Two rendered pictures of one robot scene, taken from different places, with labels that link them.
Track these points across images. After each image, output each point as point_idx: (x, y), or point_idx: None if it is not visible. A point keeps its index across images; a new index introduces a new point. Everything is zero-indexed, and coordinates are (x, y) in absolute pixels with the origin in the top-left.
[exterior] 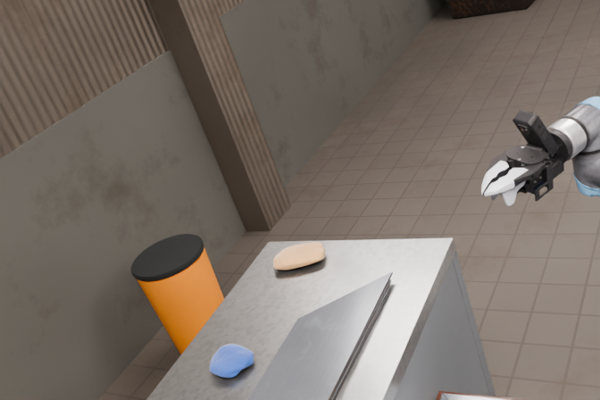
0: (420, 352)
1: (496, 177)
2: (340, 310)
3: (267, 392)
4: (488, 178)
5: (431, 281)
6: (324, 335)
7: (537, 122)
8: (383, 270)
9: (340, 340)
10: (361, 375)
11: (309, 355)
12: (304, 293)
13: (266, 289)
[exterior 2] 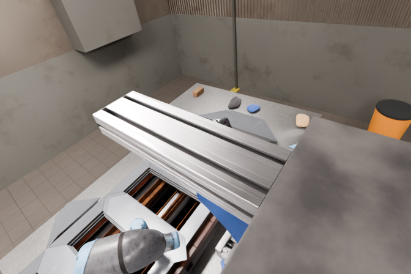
0: None
1: (218, 122)
2: (262, 128)
3: (235, 114)
4: (218, 119)
5: None
6: (252, 124)
7: (219, 122)
8: (284, 142)
9: (247, 127)
10: None
11: (244, 121)
12: (281, 122)
13: (287, 114)
